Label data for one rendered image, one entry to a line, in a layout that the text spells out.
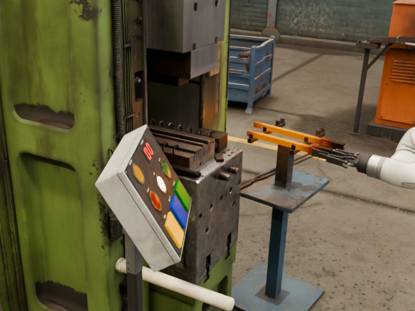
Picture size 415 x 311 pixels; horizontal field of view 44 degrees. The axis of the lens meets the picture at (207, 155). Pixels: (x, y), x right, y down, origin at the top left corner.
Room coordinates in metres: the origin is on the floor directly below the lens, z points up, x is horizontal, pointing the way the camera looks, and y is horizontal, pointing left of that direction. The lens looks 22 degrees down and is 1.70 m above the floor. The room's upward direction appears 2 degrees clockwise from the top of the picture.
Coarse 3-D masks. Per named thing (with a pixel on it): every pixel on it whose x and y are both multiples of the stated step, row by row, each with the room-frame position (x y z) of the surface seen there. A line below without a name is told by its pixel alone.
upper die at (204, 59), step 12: (204, 48) 1.80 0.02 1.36; (216, 48) 1.88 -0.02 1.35; (156, 60) 1.78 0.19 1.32; (168, 60) 1.76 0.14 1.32; (180, 60) 1.74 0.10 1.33; (192, 60) 1.73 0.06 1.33; (204, 60) 1.81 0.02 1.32; (216, 60) 1.89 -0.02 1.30; (156, 72) 1.78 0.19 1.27; (168, 72) 1.76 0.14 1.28; (180, 72) 1.74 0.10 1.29; (192, 72) 1.73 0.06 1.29; (204, 72) 1.81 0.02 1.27
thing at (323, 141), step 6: (258, 126) 2.29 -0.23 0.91; (270, 126) 2.26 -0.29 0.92; (276, 126) 2.26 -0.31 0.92; (276, 132) 2.23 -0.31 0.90; (282, 132) 2.22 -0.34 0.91; (288, 132) 2.20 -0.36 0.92; (294, 132) 2.19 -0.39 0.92; (300, 138) 2.16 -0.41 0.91; (312, 138) 2.12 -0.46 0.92; (318, 138) 2.12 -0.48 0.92; (324, 138) 2.11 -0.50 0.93; (324, 144) 2.10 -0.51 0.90; (330, 144) 2.08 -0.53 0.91; (336, 144) 2.07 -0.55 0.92; (342, 144) 2.04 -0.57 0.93
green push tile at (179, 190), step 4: (176, 184) 1.37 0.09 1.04; (180, 184) 1.39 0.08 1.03; (176, 188) 1.34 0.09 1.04; (180, 188) 1.37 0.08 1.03; (184, 188) 1.40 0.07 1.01; (176, 192) 1.33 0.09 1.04; (180, 192) 1.35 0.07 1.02; (184, 192) 1.38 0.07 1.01; (180, 196) 1.33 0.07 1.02; (184, 196) 1.36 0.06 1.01; (188, 196) 1.40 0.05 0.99; (180, 200) 1.33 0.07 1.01; (184, 200) 1.34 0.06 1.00; (188, 200) 1.38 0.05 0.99; (184, 204) 1.33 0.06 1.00; (188, 204) 1.36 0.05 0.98; (188, 208) 1.34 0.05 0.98
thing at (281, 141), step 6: (252, 132) 2.17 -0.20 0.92; (258, 132) 2.18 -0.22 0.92; (258, 138) 2.15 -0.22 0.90; (264, 138) 2.13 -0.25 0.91; (270, 138) 2.11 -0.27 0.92; (276, 138) 2.10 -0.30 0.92; (282, 138) 2.11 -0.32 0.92; (282, 144) 2.08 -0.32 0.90; (288, 144) 2.06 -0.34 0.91; (300, 144) 2.04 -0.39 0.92; (306, 144) 2.04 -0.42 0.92; (312, 144) 2.03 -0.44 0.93; (300, 150) 2.03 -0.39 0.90; (306, 150) 2.01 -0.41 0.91; (324, 150) 1.98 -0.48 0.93; (330, 150) 1.96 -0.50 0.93
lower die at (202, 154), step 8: (152, 128) 1.97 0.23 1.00; (160, 128) 1.99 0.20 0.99; (168, 128) 1.99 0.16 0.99; (160, 136) 1.89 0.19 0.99; (168, 136) 1.88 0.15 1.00; (192, 136) 1.89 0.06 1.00; (200, 136) 1.91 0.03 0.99; (160, 144) 1.83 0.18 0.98; (184, 144) 1.82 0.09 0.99; (192, 144) 1.83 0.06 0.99; (200, 144) 1.81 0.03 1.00; (208, 144) 1.85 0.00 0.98; (168, 152) 1.76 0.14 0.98; (176, 152) 1.77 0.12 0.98; (184, 152) 1.77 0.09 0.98; (192, 152) 1.77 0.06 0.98; (200, 152) 1.79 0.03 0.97; (208, 152) 1.85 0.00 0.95; (176, 160) 1.75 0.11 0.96; (184, 160) 1.73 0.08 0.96; (192, 160) 1.74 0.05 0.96; (200, 160) 1.79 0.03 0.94; (192, 168) 1.74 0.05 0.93
